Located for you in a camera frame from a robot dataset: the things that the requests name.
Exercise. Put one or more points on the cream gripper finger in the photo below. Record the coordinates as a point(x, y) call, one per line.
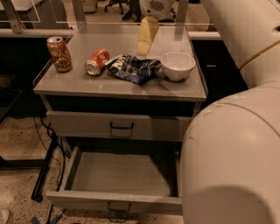
point(148, 31)

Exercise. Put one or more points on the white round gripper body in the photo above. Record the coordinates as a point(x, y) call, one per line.
point(156, 8)

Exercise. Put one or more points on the red coke can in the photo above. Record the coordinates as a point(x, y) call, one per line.
point(97, 62)

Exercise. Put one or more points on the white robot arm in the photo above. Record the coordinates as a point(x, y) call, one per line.
point(230, 157)

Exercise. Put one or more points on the grey drawer cabinet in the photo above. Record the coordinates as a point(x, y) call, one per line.
point(75, 91)

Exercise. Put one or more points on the gold patterned drink can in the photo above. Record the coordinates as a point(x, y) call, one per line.
point(60, 54)

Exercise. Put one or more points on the grey top drawer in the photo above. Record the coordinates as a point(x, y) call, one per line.
point(101, 125)

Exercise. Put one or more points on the open grey middle drawer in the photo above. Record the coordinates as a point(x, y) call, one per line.
point(128, 181)

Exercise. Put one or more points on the black office chair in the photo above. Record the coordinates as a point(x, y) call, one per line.
point(117, 6)

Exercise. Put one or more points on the blue chip bag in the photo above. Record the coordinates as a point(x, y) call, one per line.
point(130, 68)

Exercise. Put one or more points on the white bowl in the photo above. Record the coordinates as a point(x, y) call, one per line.
point(177, 66)

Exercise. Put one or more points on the white horizontal rail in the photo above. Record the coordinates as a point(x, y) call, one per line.
point(204, 35)

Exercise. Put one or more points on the black table leg frame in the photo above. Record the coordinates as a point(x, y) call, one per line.
point(41, 164)

